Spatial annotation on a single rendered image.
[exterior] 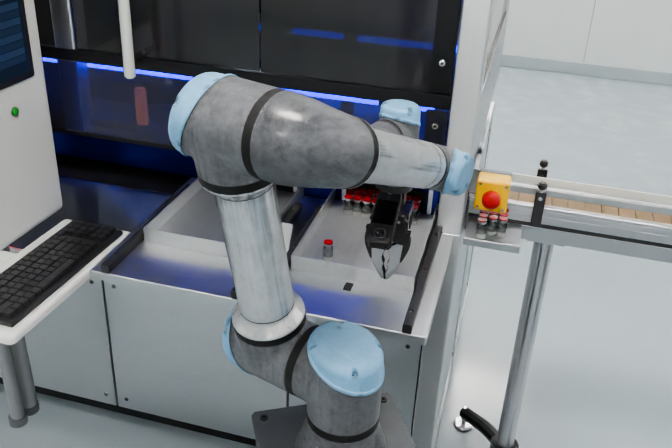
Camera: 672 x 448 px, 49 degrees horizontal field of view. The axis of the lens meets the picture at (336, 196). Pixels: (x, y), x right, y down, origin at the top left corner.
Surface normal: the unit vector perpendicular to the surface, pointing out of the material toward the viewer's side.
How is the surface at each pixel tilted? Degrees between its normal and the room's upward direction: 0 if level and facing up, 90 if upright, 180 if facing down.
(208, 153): 105
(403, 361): 90
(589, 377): 0
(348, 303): 0
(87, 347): 90
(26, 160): 90
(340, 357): 8
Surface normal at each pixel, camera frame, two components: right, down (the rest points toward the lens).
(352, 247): 0.04, -0.89
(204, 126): -0.53, 0.15
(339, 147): 0.54, 0.07
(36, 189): 0.95, 0.17
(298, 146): 0.15, 0.19
